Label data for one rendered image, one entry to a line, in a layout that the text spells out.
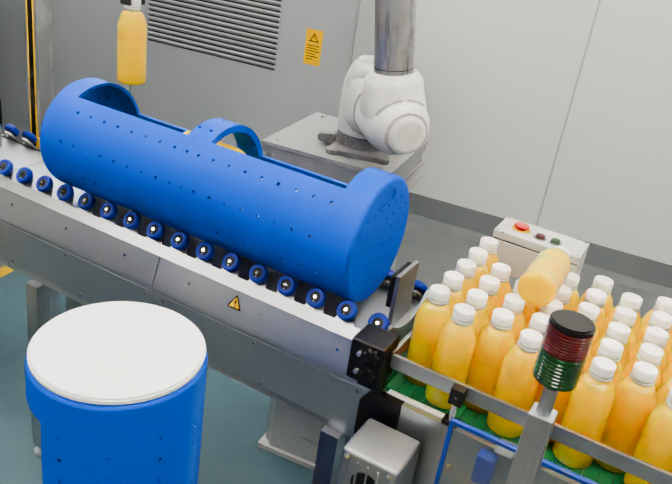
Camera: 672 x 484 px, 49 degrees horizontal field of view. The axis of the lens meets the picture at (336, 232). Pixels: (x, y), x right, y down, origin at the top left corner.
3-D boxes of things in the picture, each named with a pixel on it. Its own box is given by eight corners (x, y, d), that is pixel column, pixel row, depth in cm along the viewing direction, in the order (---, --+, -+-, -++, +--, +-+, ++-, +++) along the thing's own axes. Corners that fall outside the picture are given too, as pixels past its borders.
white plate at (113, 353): (184, 293, 136) (184, 299, 136) (22, 308, 124) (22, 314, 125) (226, 384, 113) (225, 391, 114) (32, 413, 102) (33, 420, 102)
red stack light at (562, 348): (547, 331, 107) (554, 309, 106) (591, 348, 105) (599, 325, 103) (535, 351, 102) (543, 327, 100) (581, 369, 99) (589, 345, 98)
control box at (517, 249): (497, 252, 180) (507, 215, 176) (578, 281, 172) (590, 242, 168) (484, 266, 172) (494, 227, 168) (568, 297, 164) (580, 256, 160)
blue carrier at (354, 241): (125, 164, 208) (120, 66, 195) (400, 269, 174) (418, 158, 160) (44, 199, 186) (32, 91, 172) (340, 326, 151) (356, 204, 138)
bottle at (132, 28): (141, 77, 188) (142, 3, 180) (149, 85, 183) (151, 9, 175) (113, 77, 185) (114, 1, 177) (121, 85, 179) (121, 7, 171)
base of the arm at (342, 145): (323, 133, 223) (326, 115, 221) (395, 147, 221) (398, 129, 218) (310, 150, 207) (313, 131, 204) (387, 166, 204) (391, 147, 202)
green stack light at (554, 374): (538, 359, 109) (547, 332, 107) (581, 377, 107) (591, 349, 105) (526, 380, 104) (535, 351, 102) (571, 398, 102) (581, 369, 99)
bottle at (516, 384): (519, 444, 131) (546, 359, 124) (481, 429, 134) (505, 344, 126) (527, 423, 137) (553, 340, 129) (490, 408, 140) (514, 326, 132)
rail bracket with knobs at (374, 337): (364, 360, 148) (373, 317, 144) (396, 375, 146) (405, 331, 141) (341, 384, 140) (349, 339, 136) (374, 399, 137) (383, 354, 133)
